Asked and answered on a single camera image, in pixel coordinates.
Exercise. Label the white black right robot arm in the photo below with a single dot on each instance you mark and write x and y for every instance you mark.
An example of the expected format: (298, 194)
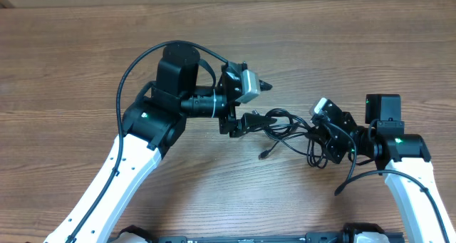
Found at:
(403, 160)

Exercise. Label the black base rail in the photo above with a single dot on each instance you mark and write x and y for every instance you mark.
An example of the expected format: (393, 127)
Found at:
(331, 237)

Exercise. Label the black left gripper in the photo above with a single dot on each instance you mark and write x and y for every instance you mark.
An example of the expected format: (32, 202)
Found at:
(247, 121)

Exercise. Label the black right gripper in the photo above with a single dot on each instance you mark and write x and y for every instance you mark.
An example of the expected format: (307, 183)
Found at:
(334, 153)

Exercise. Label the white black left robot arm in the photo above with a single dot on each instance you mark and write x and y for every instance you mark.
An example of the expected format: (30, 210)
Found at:
(191, 82)

